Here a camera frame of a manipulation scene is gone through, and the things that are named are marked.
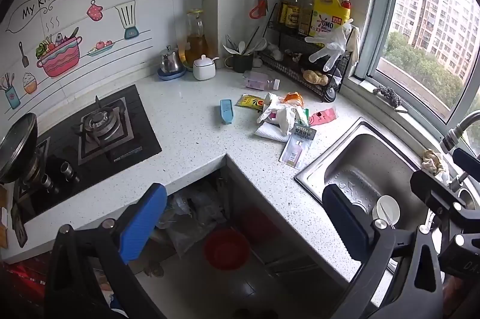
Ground white lidded jar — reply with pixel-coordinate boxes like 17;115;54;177
193;55;220;81

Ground blue tray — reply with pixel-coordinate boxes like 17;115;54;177
157;67;187;81

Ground window frame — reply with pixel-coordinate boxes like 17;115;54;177
354;0;480;132

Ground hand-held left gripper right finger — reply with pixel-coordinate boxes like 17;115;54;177
322;184;445;319

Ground black wire rack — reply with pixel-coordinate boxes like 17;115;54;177
259;4;357;102

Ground cream rubber glove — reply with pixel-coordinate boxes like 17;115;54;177
345;27;361;53

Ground orange noodle packet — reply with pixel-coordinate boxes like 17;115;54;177
283;92;304;107

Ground red-handled scissors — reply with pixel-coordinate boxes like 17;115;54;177
249;0;276;19

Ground pink face-print wrapper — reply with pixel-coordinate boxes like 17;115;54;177
308;108;338;127

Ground clear plastic bag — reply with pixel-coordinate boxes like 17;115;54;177
155;180;229;256

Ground clear sample sachet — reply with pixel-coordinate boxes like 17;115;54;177
279;124;317;169

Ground yellow detergent jug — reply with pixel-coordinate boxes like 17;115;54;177
313;0;353;38

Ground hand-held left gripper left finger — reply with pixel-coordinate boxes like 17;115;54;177
45;183;168;319

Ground red plastic basin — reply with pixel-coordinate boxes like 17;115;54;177
203;228;251;271

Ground dark green mug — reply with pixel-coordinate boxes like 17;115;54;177
225;52;254;74

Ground pink plastic bottle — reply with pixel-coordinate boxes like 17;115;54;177
244;71;281;90

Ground grey bristly brush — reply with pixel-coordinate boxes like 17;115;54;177
373;85;407;113

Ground steel teapot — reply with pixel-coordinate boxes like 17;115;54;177
160;46;184;75

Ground apartment building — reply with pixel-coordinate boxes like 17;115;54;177
390;0;480;60

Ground beige rag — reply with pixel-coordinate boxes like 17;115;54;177
422;150;449;177

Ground glass oil carafe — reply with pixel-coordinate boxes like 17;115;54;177
184;9;209;68

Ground steel faucet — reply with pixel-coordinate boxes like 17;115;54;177
439;112;480;192

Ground black glass gas stove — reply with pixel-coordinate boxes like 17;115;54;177
11;84;163;226

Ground white plastic bag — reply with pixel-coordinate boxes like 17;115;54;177
257;93;301;128

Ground stainless steel sink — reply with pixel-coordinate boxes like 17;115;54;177
294;117;480;241

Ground blue face-print wrapper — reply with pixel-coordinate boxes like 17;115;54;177
220;99;234;125

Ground dark sauce bottle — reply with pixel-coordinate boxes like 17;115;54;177
277;0;293;25
287;0;304;30
299;0;315;36

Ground frying pan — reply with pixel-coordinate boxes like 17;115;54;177
0;112;38;184

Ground clear disposable glove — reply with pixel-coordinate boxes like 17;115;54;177
304;19;355;72

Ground cartoon kitchen wall sticker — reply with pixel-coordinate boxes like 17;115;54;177
0;0;152;109

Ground thin metal utensil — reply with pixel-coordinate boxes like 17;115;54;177
378;201;395;229

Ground yellow seasoning packet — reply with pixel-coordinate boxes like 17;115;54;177
235;94;265;112

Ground white paper towel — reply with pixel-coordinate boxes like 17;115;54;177
255;122;297;143

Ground wooden chopsticks pair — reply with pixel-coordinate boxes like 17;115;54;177
245;27;260;54

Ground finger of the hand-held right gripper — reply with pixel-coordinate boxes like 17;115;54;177
410;170;480;235
452;148;480;175

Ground white bowl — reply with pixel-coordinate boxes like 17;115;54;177
371;195;402;226

